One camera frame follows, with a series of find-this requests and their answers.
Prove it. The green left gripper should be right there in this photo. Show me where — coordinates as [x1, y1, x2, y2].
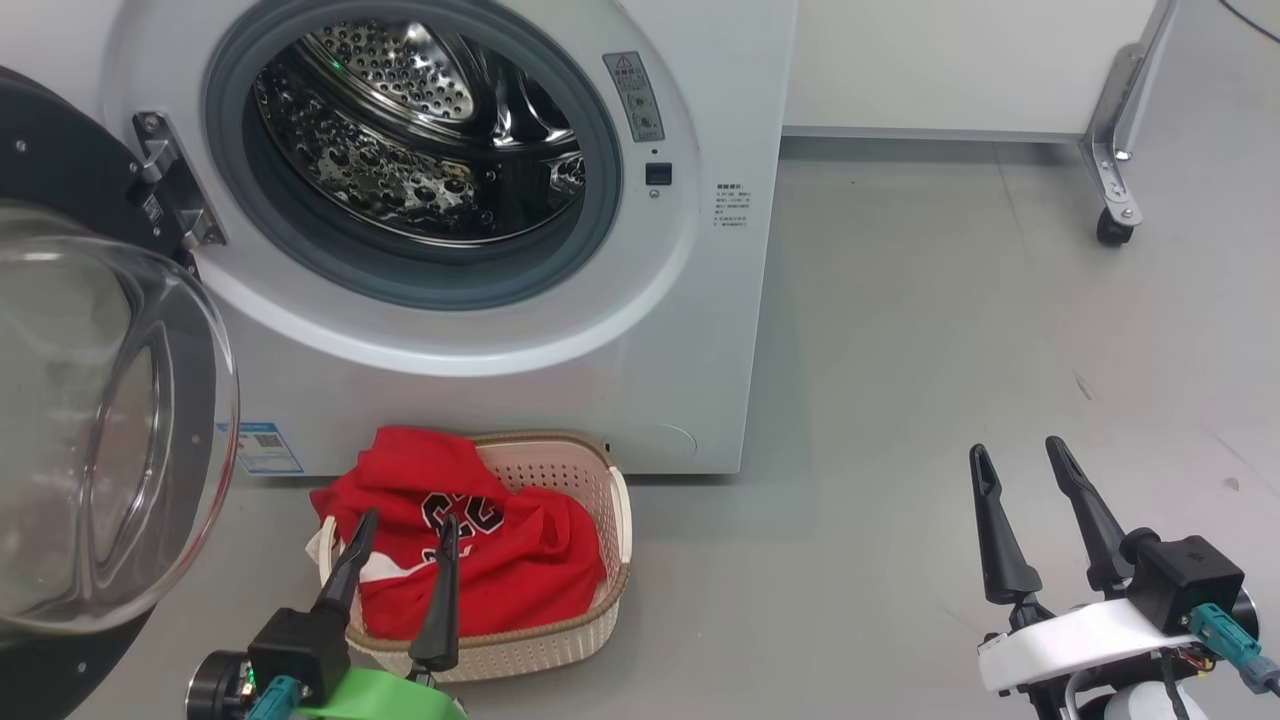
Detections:
[300, 507, 469, 720]

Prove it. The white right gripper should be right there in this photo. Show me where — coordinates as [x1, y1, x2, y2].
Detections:
[969, 436, 1203, 697]

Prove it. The red basketball jersey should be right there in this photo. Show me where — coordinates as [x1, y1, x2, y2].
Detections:
[310, 426, 608, 641]

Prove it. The round glass washing machine door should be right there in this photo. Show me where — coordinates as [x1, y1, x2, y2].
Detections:
[0, 66, 241, 720]

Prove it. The cream perforated laundry basket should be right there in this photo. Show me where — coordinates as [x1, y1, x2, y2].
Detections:
[305, 430, 633, 684]

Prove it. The white front-load washing machine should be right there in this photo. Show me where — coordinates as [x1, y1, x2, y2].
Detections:
[0, 0, 798, 477]

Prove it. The metal door hinge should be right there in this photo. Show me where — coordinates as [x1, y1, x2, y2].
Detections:
[132, 110, 227, 251]

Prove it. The blue energy label sticker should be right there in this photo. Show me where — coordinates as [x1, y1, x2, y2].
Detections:
[237, 421, 304, 475]

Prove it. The white partition panel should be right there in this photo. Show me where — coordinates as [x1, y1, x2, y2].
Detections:
[783, 0, 1181, 141]

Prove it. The grey warning sticker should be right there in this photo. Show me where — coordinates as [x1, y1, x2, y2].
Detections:
[602, 52, 666, 144]

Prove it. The metal bracket leg with caster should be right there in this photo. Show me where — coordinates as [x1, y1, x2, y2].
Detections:
[1078, 45, 1146, 248]

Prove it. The black floor cable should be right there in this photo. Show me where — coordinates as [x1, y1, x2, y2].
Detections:
[1218, 0, 1280, 46]

